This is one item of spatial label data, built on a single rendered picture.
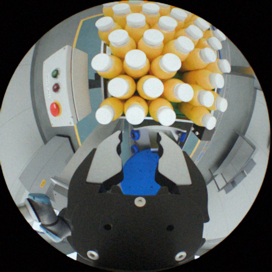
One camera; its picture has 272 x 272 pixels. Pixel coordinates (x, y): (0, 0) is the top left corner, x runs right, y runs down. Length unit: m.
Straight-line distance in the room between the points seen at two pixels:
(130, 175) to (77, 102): 0.26
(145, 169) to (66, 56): 0.38
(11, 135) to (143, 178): 2.67
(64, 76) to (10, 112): 2.48
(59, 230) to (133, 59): 0.64
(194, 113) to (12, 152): 2.89
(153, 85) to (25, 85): 2.80
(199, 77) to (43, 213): 0.71
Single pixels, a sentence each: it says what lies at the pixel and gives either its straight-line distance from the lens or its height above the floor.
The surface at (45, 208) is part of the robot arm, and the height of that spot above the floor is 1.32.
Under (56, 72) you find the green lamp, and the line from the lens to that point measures 0.23.
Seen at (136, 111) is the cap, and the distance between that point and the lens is 0.18.
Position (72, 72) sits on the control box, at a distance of 0.24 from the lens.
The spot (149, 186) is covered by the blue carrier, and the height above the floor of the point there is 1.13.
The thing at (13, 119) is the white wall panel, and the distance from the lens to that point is 2.66.
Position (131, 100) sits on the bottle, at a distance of 0.21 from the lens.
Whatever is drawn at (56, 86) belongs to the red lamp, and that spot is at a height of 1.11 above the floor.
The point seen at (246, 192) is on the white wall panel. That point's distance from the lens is 3.69.
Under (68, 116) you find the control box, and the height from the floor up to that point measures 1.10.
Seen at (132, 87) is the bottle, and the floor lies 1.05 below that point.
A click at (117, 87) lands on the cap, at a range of 0.17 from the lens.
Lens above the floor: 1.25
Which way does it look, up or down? 58 degrees down
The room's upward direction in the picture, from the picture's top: 175 degrees counter-clockwise
